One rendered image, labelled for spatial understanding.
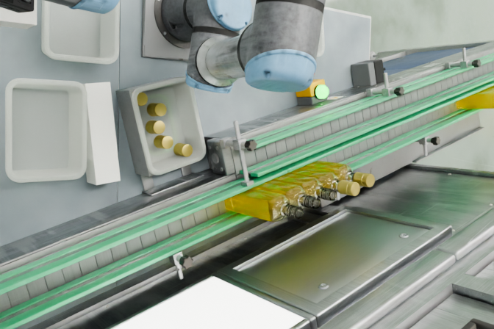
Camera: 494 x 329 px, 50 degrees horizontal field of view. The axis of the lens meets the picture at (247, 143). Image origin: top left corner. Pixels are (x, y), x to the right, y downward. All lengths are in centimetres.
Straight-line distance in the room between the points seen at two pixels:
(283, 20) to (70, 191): 72
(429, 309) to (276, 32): 62
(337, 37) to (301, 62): 101
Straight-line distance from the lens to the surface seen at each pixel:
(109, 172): 131
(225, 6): 126
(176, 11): 138
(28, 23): 94
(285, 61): 85
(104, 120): 129
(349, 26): 191
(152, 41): 141
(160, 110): 135
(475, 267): 125
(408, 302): 112
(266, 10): 87
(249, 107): 159
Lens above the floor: 201
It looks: 52 degrees down
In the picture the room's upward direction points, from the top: 95 degrees clockwise
